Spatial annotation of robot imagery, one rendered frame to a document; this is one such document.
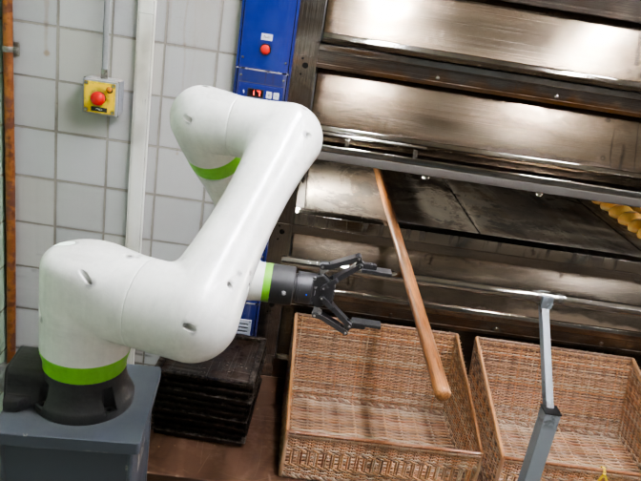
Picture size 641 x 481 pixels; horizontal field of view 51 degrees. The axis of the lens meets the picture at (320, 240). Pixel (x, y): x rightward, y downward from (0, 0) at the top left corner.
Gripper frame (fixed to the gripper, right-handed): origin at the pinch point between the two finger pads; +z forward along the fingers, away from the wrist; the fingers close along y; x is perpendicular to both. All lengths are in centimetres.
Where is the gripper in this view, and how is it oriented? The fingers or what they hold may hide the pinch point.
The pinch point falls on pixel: (381, 299)
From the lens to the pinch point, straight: 157.9
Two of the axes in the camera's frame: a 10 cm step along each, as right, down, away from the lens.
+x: -0.1, 3.4, -9.4
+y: -1.5, 9.3, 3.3
